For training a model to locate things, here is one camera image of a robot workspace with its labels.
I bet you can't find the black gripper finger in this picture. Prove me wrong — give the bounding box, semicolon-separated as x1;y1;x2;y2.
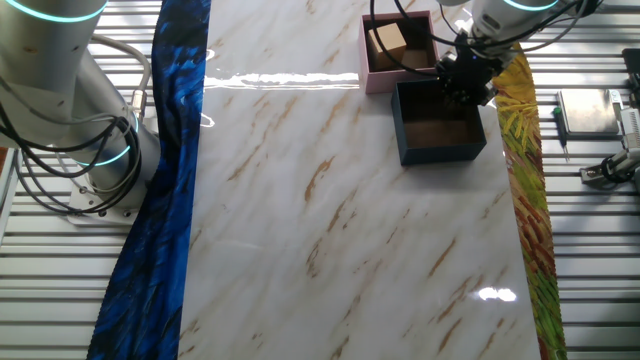
441;83;466;107
467;83;499;108

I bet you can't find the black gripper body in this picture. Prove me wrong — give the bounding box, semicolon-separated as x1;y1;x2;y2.
435;32;507;101

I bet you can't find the dark blue cardboard box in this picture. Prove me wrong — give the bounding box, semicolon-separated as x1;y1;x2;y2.
390;78;488;167

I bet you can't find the large wooden cube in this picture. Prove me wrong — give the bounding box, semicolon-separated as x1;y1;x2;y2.
367;22;408;72

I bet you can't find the pink cardboard box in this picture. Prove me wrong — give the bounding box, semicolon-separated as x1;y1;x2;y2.
358;10;444;95

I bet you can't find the square silver metal plate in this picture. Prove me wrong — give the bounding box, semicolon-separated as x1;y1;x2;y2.
556;88;625;137

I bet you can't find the yellow green painted cloth strip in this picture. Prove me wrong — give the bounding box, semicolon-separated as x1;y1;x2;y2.
492;43;569;360

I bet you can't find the black device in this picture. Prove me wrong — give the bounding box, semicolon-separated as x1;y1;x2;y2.
621;47;640;104

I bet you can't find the white marble pattern mat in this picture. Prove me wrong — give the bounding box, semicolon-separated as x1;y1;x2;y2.
177;0;544;360

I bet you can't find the blue painted cloth strip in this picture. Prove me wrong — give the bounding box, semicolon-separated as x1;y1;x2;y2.
87;0;214;360

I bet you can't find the green handled screwdriver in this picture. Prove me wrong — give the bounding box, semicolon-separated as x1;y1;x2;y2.
551;105;570;162

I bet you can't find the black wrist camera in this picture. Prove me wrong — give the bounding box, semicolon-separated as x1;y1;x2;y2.
574;0;604;16

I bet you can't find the silver ribbed camera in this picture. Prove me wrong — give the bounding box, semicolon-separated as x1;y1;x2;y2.
618;106;640;149

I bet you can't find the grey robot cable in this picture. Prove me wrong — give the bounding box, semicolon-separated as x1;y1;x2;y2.
89;33;154;124

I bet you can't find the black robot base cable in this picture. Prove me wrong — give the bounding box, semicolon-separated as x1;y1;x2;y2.
0;102;144;217

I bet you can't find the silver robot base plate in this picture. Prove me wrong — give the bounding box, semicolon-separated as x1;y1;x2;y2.
67;172;142;227

